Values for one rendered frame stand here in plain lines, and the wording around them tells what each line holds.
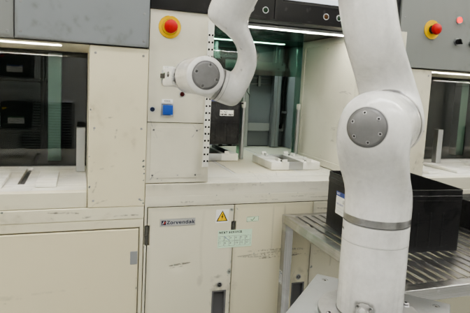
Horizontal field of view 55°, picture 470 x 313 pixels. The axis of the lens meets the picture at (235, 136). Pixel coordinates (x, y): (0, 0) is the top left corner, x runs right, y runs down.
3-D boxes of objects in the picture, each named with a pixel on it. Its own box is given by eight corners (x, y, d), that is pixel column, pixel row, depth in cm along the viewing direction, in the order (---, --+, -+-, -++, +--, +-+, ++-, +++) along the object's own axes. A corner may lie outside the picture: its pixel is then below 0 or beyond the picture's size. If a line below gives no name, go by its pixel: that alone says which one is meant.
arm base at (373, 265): (417, 355, 73) (429, 245, 71) (304, 323, 81) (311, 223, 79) (425, 307, 90) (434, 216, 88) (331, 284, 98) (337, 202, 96)
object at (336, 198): (324, 223, 145) (327, 170, 143) (400, 221, 151) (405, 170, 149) (368, 254, 118) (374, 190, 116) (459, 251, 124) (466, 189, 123)
